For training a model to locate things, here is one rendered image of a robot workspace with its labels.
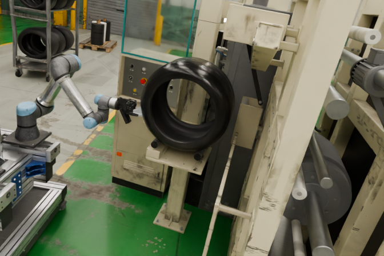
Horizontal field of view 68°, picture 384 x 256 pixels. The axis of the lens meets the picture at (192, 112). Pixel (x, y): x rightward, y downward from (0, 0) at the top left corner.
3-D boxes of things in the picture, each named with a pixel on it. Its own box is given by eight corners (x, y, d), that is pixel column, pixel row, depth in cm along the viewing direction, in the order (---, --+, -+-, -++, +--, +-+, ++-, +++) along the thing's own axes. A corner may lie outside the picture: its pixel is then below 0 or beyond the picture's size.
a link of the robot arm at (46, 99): (23, 111, 199) (58, 52, 177) (38, 104, 212) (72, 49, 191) (36, 122, 199) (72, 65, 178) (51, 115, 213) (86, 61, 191)
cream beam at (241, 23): (236, 30, 178) (241, 6, 173) (276, 39, 174) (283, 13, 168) (220, 39, 123) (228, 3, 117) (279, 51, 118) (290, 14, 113)
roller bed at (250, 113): (234, 132, 215) (243, 95, 205) (253, 138, 213) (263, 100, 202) (230, 143, 197) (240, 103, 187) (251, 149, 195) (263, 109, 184)
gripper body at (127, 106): (132, 104, 180) (115, 99, 182) (131, 116, 183) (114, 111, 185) (138, 100, 187) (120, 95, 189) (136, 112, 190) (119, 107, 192)
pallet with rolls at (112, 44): (90, 41, 884) (91, 15, 856) (116, 45, 894) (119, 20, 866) (78, 48, 773) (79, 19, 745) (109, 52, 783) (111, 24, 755)
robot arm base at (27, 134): (9, 138, 190) (8, 124, 186) (23, 128, 204) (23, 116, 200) (31, 142, 190) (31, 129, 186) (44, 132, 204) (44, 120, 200)
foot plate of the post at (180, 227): (163, 203, 263) (164, 200, 262) (191, 212, 258) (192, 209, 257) (152, 223, 238) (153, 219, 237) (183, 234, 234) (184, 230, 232)
